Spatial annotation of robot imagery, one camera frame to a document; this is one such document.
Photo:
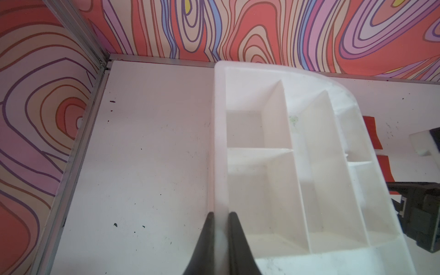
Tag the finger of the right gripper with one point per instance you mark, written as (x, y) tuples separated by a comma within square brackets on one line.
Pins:
[(405, 188)]

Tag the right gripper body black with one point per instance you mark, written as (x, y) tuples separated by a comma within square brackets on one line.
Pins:
[(420, 218)]

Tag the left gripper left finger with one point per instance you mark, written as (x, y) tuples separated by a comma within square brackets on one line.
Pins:
[(202, 259)]

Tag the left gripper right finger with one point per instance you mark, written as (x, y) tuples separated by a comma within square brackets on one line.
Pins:
[(241, 260)]

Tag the red postcard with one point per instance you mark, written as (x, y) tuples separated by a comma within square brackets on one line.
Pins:
[(372, 132), (385, 167)]

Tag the white plastic drawer organizer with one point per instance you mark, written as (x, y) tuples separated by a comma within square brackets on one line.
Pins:
[(292, 157)]

